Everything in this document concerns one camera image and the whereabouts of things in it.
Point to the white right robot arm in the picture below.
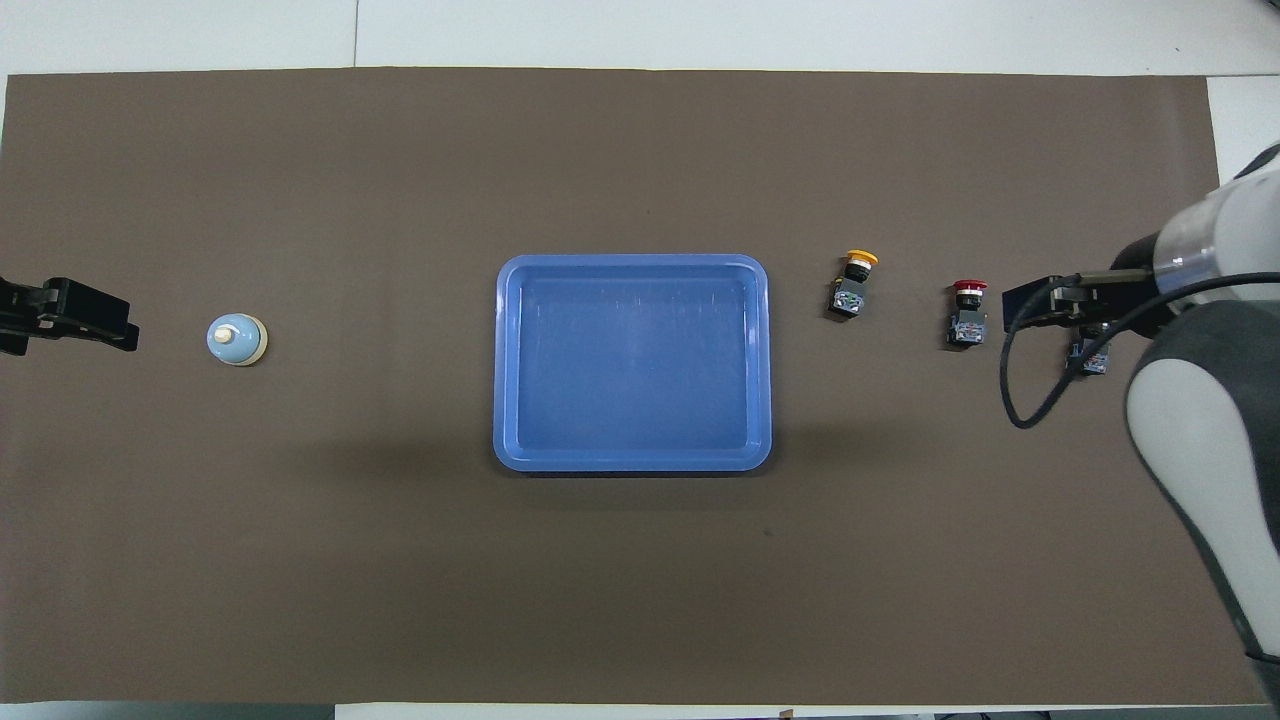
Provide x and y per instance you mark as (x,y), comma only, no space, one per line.
(1200,430)

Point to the brown table mat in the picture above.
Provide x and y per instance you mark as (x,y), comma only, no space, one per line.
(400,560)

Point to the red push button switch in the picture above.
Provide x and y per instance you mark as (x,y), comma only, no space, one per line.
(967,325)

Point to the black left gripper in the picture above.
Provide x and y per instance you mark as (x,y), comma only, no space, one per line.
(20,305)

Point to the blue plastic tray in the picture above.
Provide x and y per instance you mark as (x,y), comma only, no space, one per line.
(630,370)

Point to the green push button switch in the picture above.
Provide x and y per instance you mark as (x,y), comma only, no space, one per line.
(1092,360)

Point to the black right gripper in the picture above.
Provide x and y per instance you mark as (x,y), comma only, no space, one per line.
(1110,300)

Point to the light blue desk bell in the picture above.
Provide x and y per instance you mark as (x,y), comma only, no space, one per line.
(236,340)

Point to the yellow push button switch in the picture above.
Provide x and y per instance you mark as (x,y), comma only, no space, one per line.
(850,298)

